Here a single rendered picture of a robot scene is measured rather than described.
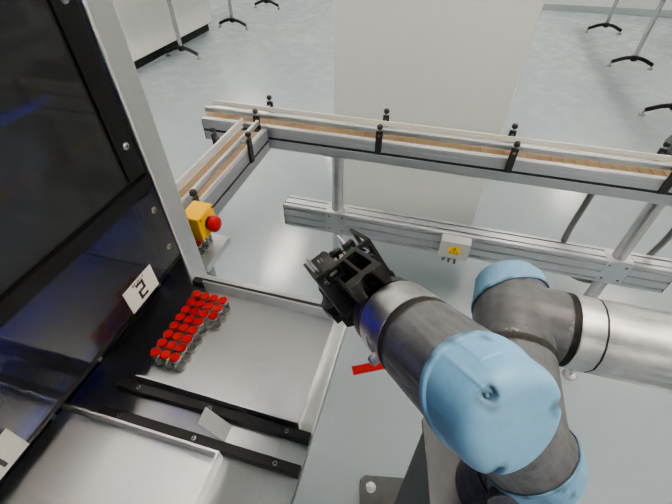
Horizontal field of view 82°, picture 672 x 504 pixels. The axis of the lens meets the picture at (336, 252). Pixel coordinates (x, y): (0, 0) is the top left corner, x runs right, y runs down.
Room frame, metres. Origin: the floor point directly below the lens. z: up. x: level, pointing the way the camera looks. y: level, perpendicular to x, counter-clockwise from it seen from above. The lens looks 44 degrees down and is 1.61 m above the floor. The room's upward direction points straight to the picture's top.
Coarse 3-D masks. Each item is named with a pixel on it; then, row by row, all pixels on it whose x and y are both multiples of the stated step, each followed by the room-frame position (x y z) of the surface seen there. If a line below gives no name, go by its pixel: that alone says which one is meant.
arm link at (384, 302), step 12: (384, 288) 0.22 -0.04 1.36; (396, 288) 0.21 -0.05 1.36; (408, 288) 0.21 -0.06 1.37; (420, 288) 0.21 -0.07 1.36; (372, 300) 0.21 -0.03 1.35; (384, 300) 0.20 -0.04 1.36; (396, 300) 0.20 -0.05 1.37; (408, 300) 0.19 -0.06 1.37; (372, 312) 0.20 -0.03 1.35; (384, 312) 0.19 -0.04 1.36; (360, 324) 0.20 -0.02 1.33; (372, 324) 0.19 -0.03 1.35; (372, 336) 0.18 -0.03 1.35; (372, 348) 0.18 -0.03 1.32; (372, 360) 0.17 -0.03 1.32
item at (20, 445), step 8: (8, 432) 0.22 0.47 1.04; (0, 440) 0.21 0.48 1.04; (8, 440) 0.21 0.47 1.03; (16, 440) 0.22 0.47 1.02; (24, 440) 0.22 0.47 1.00; (0, 448) 0.20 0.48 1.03; (8, 448) 0.20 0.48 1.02; (16, 448) 0.21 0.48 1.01; (24, 448) 0.21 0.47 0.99; (0, 456) 0.19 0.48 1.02; (8, 456) 0.20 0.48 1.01; (16, 456) 0.20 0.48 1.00; (8, 464) 0.19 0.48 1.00; (0, 472) 0.18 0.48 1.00
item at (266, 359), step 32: (224, 288) 0.61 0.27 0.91; (256, 320) 0.53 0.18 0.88; (288, 320) 0.53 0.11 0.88; (320, 320) 0.53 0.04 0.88; (224, 352) 0.45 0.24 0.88; (256, 352) 0.45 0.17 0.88; (288, 352) 0.45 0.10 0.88; (320, 352) 0.45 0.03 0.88; (160, 384) 0.36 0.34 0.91; (192, 384) 0.37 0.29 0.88; (224, 384) 0.37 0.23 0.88; (256, 384) 0.37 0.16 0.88; (288, 384) 0.37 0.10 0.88; (256, 416) 0.31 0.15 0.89; (288, 416) 0.31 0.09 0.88
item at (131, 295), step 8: (144, 272) 0.53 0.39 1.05; (152, 272) 0.55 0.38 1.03; (136, 280) 0.51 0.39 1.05; (144, 280) 0.52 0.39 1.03; (152, 280) 0.54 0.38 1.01; (128, 288) 0.48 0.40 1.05; (136, 288) 0.50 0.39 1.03; (144, 288) 0.51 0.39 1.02; (152, 288) 0.53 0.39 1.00; (128, 296) 0.48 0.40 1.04; (136, 296) 0.49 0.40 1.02; (128, 304) 0.47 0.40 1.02; (136, 304) 0.48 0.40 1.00
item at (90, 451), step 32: (64, 416) 0.31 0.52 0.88; (96, 416) 0.30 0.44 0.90; (32, 448) 0.25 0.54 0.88; (64, 448) 0.25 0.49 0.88; (96, 448) 0.25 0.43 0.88; (128, 448) 0.25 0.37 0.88; (160, 448) 0.25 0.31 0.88; (192, 448) 0.25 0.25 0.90; (32, 480) 0.20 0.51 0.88; (64, 480) 0.20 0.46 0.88; (96, 480) 0.20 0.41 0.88; (128, 480) 0.20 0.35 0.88; (160, 480) 0.20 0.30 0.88; (192, 480) 0.20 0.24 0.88
